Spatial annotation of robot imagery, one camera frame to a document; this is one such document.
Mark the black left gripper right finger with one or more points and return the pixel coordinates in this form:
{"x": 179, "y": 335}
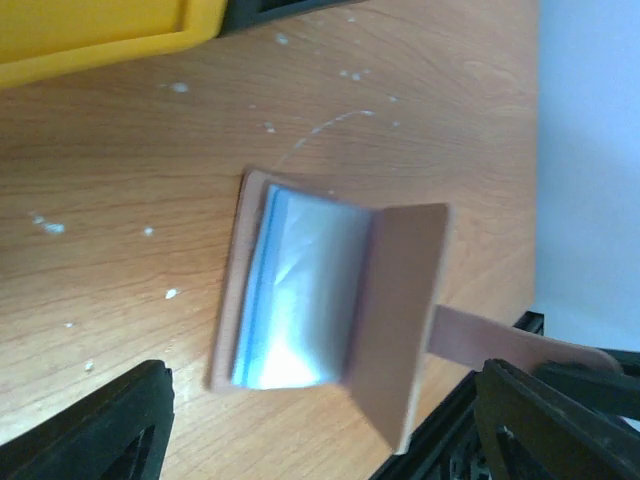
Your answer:
{"x": 562, "y": 422}

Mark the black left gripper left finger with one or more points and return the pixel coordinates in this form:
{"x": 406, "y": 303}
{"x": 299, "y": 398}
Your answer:
{"x": 119, "y": 431}

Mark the pink card holder wallet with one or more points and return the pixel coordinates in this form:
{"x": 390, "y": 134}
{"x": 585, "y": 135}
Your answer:
{"x": 320, "y": 291}

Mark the black bin with blue cards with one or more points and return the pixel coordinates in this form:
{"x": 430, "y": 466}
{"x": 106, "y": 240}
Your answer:
{"x": 245, "y": 14}

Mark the yellow plastic bin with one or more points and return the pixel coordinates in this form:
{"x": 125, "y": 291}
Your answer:
{"x": 43, "y": 39}

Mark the black aluminium frame rail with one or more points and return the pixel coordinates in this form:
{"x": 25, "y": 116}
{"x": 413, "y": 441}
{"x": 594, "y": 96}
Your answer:
{"x": 447, "y": 445}

